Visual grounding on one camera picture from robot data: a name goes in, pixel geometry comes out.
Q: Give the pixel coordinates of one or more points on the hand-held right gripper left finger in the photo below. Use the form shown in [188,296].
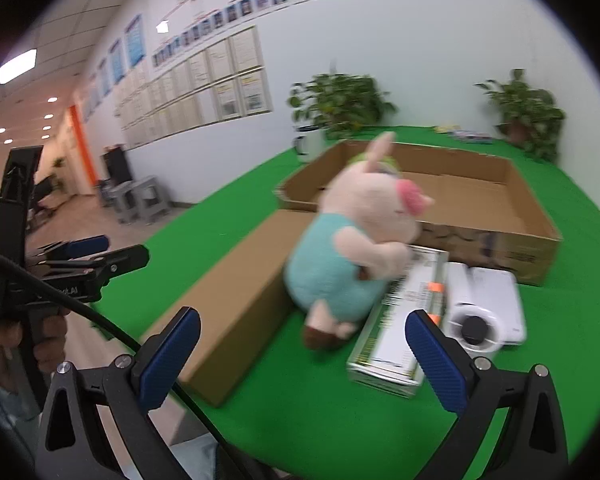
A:
[170,355]

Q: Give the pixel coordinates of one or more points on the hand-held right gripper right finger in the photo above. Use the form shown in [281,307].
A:
[435,360]

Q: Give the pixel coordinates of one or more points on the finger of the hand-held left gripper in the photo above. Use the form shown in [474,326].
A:
[87,245]
[120,260]

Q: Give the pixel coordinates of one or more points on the green and white medicine box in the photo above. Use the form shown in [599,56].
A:
[395,340]

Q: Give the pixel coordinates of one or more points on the cardboard box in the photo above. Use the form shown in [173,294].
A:
[480,200]

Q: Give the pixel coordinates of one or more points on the pink plush pig toy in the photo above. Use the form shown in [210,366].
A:
[360,210]

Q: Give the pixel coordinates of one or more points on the person's left hand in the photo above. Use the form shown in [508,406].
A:
[50,345]

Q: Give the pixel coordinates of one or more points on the grey stool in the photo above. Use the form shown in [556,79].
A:
[152,195]
[125,202]

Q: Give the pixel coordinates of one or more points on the black cabinet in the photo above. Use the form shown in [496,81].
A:
[117,165]

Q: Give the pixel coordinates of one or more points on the white projector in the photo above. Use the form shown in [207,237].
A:
[495,290]

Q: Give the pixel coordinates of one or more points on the flat cardboard lid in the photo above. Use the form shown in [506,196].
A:
[240,285]

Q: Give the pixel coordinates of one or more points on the orange pillar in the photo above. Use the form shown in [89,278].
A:
[82,145]

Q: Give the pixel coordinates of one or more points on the rectangular ceiling light panel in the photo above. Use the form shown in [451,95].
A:
[17,66]

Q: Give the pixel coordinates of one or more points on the group of framed certificates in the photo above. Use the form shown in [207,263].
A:
[205,85]

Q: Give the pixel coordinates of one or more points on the white mug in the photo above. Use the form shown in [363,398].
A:
[311,142]

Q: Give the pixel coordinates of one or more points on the colourful printed packet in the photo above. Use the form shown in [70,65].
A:
[472,136]

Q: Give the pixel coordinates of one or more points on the yellow packet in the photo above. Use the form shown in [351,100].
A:
[447,129]

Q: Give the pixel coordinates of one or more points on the potted plant in brown pot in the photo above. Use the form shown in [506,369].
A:
[525,110]

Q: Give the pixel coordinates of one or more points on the bushy potted plant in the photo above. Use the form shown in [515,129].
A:
[340,100]

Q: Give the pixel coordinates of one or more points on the row of portrait photos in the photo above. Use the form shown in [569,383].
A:
[260,0]

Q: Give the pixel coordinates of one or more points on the blue wall poster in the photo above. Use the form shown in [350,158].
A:
[116,62]
[136,40]

